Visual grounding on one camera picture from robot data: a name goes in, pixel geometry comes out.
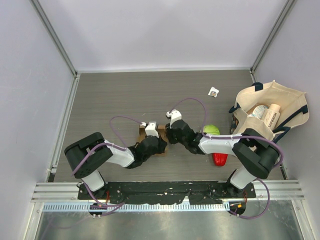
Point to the aluminium frame post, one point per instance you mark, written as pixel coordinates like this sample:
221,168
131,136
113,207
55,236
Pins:
53,35
281,18

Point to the beige canvas tote bag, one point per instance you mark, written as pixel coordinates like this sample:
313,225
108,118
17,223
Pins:
293,110

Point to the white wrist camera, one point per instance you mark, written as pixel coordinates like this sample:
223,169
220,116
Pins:
150,128
173,115

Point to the left aluminium frame post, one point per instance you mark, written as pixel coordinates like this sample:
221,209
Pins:
53,35

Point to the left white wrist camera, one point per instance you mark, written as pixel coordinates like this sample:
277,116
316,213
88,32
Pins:
150,128

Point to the red bell pepper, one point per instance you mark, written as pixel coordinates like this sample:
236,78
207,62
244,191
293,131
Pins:
219,159

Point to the green cabbage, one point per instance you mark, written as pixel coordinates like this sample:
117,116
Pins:
211,129

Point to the white slotted cable duct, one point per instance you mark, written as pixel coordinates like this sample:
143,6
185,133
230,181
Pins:
94,208

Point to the beige lotion bottle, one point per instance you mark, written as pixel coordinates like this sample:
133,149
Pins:
271,115

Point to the small white wrapper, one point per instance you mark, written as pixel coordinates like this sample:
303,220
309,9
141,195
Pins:
213,92

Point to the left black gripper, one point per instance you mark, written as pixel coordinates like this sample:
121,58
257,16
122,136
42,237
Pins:
161,145

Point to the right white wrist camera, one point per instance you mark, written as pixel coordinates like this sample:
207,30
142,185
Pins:
173,115

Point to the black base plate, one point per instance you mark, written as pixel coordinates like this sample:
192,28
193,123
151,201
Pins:
166,192

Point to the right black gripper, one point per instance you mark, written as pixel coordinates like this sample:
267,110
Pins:
169,131

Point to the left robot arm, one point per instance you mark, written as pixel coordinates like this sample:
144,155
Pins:
88,154

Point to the right aluminium frame post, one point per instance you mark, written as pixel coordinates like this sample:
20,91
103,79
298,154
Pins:
281,18

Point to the white round package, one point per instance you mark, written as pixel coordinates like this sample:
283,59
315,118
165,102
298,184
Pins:
258,111

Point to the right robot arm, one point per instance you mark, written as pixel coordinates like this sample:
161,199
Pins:
257,154

